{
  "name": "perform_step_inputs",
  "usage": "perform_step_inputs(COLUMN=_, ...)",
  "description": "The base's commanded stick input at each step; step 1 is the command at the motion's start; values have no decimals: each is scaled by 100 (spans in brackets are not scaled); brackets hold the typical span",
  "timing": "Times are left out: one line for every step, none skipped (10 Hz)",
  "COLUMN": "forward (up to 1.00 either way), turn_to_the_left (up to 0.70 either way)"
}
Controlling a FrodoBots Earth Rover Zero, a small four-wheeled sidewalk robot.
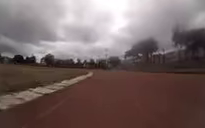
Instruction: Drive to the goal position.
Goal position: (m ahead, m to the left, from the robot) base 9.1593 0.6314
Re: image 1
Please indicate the row of distant trees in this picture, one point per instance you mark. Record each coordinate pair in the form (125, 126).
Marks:
(50, 60)

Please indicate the pale concrete kerb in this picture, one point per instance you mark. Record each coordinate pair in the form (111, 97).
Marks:
(30, 94)

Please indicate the red running track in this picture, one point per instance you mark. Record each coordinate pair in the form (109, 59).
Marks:
(120, 98)

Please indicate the dry grass field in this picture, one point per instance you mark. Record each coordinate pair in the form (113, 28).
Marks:
(20, 78)

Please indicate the large dark tree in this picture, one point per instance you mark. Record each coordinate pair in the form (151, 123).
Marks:
(142, 47)

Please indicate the long pale building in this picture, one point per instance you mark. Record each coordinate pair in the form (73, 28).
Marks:
(170, 57)

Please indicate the light pole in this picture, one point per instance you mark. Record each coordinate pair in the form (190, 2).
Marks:
(106, 55)

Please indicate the tall dark tree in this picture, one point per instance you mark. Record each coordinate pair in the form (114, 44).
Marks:
(195, 38)

